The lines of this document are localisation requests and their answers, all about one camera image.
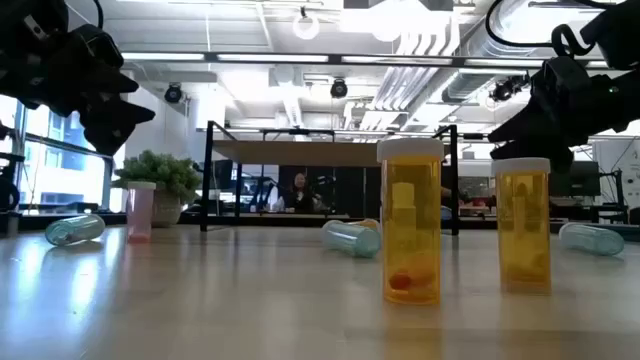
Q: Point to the silver ventilation duct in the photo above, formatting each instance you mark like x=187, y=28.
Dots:
x=465, y=85

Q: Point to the black curved equipment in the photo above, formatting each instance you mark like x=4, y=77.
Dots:
x=10, y=157

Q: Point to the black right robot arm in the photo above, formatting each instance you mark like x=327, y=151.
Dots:
x=620, y=30

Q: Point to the black computer monitor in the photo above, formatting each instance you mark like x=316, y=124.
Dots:
x=582, y=181
x=223, y=175

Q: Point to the black round ceiling spotlight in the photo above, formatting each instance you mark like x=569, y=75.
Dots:
x=339, y=89
x=173, y=93

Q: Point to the large window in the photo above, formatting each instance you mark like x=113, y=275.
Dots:
x=65, y=170

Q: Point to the wooden shelf black metal frame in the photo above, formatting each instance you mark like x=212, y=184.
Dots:
x=300, y=154

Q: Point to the teal medicine bottle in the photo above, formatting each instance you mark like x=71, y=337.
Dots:
x=590, y=239
x=350, y=240
x=75, y=230

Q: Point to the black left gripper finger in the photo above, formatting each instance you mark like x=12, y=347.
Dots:
x=115, y=120
x=110, y=85

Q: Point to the person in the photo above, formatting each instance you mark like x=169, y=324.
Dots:
x=300, y=192

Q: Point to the black ceiling track spotlight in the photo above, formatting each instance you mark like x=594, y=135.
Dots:
x=502, y=91

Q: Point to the amber medicine bottle white cap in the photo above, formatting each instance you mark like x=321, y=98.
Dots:
x=369, y=224
x=522, y=225
x=410, y=225

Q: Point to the white blue round object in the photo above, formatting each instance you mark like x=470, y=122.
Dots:
x=446, y=214

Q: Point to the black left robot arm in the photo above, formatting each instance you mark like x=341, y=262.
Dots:
x=20, y=60

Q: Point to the black equipment stand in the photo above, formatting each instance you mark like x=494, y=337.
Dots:
x=621, y=195

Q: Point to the pink medicine bottle white cap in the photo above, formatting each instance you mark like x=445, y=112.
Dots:
x=140, y=215

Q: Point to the green plant in white pot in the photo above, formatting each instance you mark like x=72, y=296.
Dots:
x=170, y=175

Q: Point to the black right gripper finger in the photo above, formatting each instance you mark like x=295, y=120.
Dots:
x=545, y=152
x=525, y=130

